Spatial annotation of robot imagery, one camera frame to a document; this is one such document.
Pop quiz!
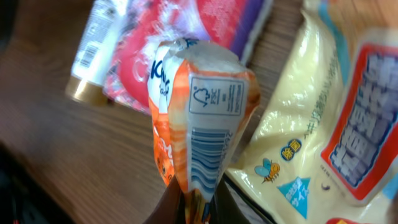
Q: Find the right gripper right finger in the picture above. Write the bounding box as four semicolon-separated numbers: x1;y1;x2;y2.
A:
209;179;250;224

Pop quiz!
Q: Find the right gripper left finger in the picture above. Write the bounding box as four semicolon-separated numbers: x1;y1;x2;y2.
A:
144;177;186;224

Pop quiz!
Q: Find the orange cream snack bag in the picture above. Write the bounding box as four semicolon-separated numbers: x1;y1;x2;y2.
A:
226;0;397;224

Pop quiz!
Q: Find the orange white sticker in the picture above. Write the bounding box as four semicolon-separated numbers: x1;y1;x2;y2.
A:
147;38;261;223

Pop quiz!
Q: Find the white tube gold cap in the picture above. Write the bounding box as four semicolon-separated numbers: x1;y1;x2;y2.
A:
65;0;131;105

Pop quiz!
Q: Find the red purple tissue pack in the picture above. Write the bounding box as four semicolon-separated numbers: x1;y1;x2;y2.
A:
104;0;273;113

